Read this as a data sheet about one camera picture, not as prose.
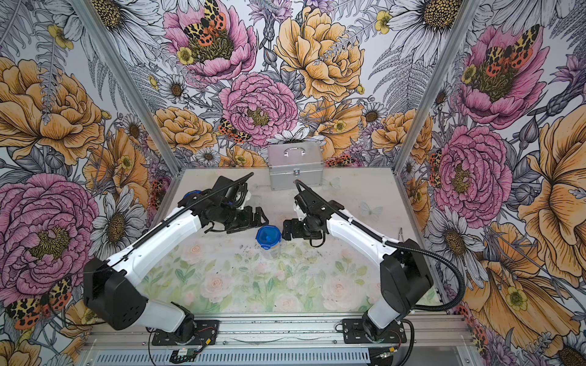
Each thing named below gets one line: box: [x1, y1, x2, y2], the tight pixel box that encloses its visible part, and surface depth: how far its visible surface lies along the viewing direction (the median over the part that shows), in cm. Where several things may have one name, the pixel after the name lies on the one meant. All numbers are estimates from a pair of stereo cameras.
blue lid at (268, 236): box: [255, 224, 282, 251], surface depth 84 cm
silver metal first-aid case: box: [267, 141, 324, 191], surface depth 111 cm
